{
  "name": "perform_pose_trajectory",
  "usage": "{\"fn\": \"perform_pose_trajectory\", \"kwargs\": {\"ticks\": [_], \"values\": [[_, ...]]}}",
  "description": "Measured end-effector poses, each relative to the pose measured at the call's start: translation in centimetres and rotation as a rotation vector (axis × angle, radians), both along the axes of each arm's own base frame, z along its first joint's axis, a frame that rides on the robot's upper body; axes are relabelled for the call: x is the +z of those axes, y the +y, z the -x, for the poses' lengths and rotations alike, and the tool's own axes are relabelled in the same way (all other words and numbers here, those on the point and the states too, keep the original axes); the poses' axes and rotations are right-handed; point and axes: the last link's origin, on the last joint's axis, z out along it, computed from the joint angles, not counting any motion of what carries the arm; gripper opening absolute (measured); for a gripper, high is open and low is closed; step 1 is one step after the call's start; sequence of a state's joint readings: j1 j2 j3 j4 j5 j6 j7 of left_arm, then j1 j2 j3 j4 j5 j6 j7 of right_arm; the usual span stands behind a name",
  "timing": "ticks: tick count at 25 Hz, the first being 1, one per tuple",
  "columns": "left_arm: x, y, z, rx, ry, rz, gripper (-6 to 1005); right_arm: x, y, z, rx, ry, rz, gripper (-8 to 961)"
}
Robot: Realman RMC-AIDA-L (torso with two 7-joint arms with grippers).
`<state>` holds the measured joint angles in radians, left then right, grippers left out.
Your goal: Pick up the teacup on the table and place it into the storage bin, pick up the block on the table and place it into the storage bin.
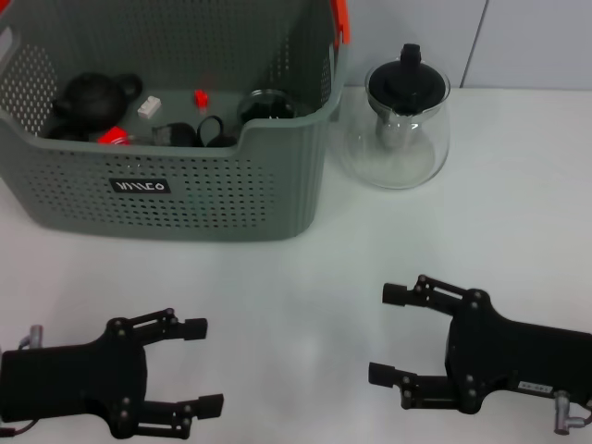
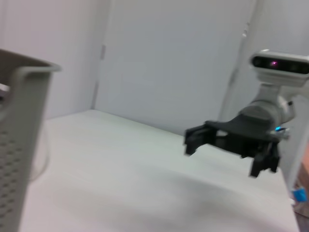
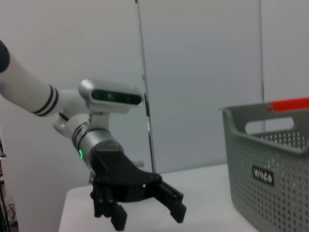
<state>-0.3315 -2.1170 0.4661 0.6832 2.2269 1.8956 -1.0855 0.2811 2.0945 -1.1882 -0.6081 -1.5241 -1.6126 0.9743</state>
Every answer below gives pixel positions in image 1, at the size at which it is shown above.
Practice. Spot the red slope brick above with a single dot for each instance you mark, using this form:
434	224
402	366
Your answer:
113	136

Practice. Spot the black teapot lid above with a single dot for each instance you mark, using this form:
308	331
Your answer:
407	85

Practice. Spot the steel tea strainer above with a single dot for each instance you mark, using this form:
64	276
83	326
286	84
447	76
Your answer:
393	131

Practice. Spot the black clay teapot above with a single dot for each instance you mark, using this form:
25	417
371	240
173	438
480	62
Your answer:
92	99

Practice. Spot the white plate brick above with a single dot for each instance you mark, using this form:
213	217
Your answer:
149	107

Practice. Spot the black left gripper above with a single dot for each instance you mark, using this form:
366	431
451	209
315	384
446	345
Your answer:
69	379

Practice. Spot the small red brick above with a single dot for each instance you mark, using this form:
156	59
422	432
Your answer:
201	98

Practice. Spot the grey-green perforated storage bin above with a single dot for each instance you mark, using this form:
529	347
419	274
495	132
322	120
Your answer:
185	203

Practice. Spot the clear glass teapot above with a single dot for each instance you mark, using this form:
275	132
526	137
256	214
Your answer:
398	166

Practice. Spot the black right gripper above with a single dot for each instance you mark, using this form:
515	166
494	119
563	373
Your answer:
509	356

